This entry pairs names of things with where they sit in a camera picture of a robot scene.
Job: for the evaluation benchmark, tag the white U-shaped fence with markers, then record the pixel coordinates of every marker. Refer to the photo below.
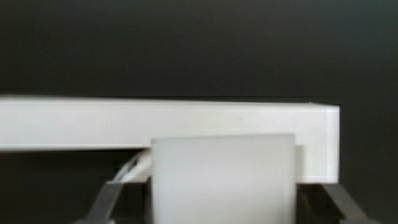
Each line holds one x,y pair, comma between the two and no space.
94,123

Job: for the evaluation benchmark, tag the white round stool seat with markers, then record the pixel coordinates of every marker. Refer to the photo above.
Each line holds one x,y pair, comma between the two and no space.
137,169

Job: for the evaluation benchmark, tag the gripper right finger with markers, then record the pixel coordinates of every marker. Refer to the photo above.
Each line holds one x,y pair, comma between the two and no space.
327,206

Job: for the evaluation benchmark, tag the white stool leg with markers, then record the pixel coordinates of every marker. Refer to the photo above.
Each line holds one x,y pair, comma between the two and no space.
224,180

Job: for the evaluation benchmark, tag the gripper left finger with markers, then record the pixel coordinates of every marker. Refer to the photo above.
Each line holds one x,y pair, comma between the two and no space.
100,213

